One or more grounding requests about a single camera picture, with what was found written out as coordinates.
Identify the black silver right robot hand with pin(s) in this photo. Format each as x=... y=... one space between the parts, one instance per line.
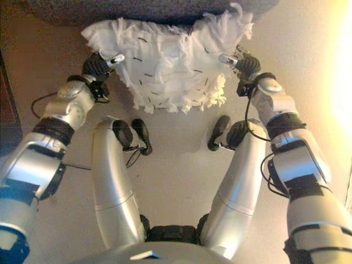
x=248 y=66

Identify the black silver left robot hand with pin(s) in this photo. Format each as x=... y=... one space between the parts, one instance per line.
x=94 y=67

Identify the white fringed cushion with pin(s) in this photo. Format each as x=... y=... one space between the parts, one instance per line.
x=170 y=66

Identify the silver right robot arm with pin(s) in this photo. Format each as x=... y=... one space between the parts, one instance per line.
x=299 y=154

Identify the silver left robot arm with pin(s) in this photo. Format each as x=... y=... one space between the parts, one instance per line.
x=35 y=162

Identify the grey upholstered armchair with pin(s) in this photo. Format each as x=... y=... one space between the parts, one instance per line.
x=137 y=11

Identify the black right robot foot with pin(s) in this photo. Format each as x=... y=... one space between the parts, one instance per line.
x=220 y=132

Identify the black robot foot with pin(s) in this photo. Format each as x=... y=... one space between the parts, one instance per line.
x=220 y=132
x=143 y=134

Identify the black left robot foot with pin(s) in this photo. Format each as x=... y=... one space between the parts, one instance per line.
x=143 y=134

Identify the dark red wooden cabinet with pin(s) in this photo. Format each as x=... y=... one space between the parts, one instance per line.
x=8 y=110

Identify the silver left robot leg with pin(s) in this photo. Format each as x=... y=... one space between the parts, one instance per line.
x=112 y=178

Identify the grey robot torso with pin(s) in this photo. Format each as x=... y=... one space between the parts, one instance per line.
x=165 y=254

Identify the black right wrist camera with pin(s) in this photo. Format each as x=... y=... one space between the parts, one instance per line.
x=244 y=88

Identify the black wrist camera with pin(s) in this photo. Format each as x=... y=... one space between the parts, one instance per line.
x=99 y=90
x=244 y=88

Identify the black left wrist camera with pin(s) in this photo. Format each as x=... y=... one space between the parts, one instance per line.
x=99 y=90

